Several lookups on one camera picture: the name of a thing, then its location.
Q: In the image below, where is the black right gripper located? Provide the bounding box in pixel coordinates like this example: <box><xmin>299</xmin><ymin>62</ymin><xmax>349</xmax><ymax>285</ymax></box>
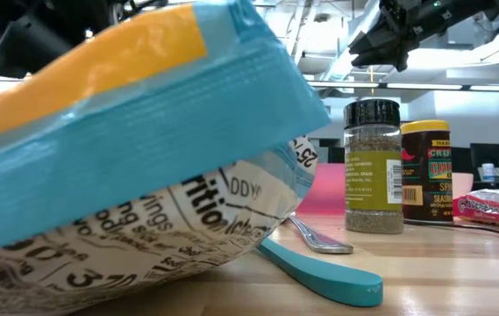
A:
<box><xmin>348</xmin><ymin>0</ymin><xmax>447</xmax><ymax>74</ymax></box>

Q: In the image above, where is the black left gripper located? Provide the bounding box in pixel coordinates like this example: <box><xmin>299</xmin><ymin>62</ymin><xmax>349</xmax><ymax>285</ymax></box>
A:
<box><xmin>0</xmin><ymin>17</ymin><xmax>90</xmax><ymax>79</ymax></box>

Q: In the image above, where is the black-lid herb jar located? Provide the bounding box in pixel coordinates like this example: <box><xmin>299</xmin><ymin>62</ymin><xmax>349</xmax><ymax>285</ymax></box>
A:
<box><xmin>343</xmin><ymin>98</ymin><xmax>405</xmax><ymax>234</ymax></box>

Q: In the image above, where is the yellow-lid spice jar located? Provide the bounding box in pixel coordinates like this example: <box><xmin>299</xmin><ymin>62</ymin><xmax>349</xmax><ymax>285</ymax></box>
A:
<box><xmin>400</xmin><ymin>119</ymin><xmax>454</xmax><ymax>223</ymax></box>

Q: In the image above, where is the silver metal spoon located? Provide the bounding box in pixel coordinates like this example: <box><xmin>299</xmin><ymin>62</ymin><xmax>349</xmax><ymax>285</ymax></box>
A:
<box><xmin>287</xmin><ymin>213</ymin><xmax>354</xmax><ymax>255</ymax></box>

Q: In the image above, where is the teal plastic spoon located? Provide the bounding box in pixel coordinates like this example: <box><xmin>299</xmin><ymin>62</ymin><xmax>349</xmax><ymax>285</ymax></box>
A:
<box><xmin>256</xmin><ymin>237</ymin><xmax>384</xmax><ymax>308</ymax></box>

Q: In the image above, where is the long ceiling light bar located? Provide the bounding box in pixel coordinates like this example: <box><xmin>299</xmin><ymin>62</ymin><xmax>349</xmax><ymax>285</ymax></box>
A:
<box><xmin>305</xmin><ymin>80</ymin><xmax>499</xmax><ymax>93</ymax></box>

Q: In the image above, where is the yellow ramen noodle packet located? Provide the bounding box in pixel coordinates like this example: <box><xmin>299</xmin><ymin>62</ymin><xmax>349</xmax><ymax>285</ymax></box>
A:
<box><xmin>0</xmin><ymin>0</ymin><xmax>331</xmax><ymax>316</ymax></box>

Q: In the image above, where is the red plastic bin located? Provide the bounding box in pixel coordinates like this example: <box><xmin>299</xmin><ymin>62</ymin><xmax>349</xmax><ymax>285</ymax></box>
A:
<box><xmin>295</xmin><ymin>162</ymin><xmax>347</xmax><ymax>216</ymax></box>

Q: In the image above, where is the pale pink plastic bowl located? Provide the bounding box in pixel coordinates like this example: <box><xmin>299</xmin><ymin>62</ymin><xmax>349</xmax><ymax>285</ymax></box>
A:
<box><xmin>450</xmin><ymin>172</ymin><xmax>474</xmax><ymax>201</ymax></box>

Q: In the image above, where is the red ramen noodle packet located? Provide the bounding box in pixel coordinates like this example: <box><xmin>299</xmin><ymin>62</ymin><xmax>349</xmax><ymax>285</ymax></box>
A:
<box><xmin>453</xmin><ymin>187</ymin><xmax>499</xmax><ymax>233</ymax></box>

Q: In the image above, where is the black metal spoon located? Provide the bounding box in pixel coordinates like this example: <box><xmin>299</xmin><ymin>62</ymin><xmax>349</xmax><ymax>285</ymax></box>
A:
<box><xmin>403</xmin><ymin>218</ymin><xmax>499</xmax><ymax>243</ymax></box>

